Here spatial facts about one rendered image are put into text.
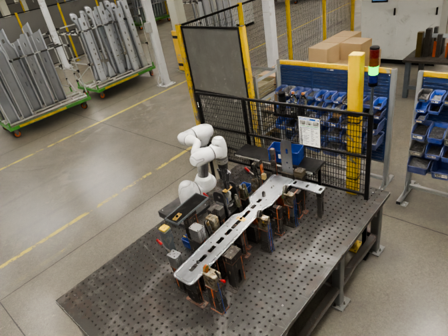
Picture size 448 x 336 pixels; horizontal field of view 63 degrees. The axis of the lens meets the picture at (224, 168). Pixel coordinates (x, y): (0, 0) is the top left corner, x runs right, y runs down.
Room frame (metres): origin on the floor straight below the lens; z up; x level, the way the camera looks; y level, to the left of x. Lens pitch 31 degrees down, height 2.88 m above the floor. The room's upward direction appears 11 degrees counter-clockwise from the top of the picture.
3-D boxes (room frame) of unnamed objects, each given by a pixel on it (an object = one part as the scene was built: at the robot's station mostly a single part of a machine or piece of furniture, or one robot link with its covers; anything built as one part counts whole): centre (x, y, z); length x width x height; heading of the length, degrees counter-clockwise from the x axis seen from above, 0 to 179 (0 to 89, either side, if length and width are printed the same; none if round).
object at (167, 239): (2.15, 0.52, 0.92); 0.08 x 0.08 x 0.44; 47
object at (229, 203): (2.50, 0.02, 0.94); 0.18 x 0.13 x 0.49; 137
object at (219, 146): (2.35, 0.02, 1.64); 0.13 x 0.11 x 0.16; 120
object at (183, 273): (2.26, -0.05, 1.00); 1.38 x 0.22 x 0.02; 137
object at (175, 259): (1.97, 0.47, 0.88); 0.11 x 0.10 x 0.36; 47
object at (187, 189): (2.92, 0.38, 0.92); 0.18 x 0.16 x 0.22; 120
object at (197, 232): (2.16, 0.29, 0.90); 0.13 x 0.10 x 0.41; 47
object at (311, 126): (2.96, -0.83, 1.30); 0.23 x 0.02 x 0.31; 47
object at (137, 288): (2.36, 0.02, 0.68); 2.56 x 1.61 x 0.04; 133
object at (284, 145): (2.81, -0.57, 1.17); 0.12 x 0.01 x 0.34; 47
